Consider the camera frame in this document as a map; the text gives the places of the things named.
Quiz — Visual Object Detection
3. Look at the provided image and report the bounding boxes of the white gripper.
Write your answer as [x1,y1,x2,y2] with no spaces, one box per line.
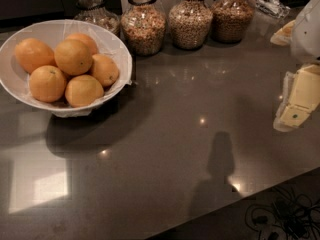
[270,0,320,132]

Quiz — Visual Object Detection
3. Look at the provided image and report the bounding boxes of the white bowl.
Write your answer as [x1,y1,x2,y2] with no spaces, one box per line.
[0,20,132,118]

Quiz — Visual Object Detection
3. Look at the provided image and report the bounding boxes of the clear plastic wrapped packet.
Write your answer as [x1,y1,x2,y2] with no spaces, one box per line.
[253,0,290,19]

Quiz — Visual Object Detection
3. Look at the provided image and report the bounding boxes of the glass jar brown grains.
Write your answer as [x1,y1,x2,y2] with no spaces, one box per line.
[211,0,255,44]

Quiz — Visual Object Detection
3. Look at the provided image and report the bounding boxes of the glass jar pale beans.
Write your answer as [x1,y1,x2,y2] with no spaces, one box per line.
[168,0,213,50]

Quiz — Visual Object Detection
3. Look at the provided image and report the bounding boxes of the glass jar mixed grains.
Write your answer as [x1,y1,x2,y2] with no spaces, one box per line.
[121,0,166,56]

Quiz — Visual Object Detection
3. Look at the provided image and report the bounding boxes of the orange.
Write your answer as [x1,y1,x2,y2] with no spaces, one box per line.
[89,54,120,88]
[54,39,92,76]
[29,65,67,103]
[67,33,99,55]
[65,74,104,108]
[14,38,55,74]

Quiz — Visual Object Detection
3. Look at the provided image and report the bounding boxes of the orange back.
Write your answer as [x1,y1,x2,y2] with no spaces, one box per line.
[67,33,99,55]

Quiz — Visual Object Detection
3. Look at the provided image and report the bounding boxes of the glass jar leftmost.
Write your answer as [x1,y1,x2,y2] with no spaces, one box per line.
[74,0,120,35]

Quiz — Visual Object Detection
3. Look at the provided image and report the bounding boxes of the orange front right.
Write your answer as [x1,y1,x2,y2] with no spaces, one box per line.
[65,74,104,108]

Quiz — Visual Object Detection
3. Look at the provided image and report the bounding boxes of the orange top centre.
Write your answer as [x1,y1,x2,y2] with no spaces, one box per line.
[54,39,92,76]

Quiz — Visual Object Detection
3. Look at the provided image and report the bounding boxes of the orange front left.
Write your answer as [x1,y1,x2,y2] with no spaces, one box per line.
[29,65,67,103]

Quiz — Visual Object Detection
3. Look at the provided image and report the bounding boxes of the orange far left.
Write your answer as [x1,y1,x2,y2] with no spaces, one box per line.
[14,38,55,74]

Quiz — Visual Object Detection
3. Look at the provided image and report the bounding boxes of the black cables on floor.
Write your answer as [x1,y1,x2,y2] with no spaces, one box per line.
[244,183,320,240]

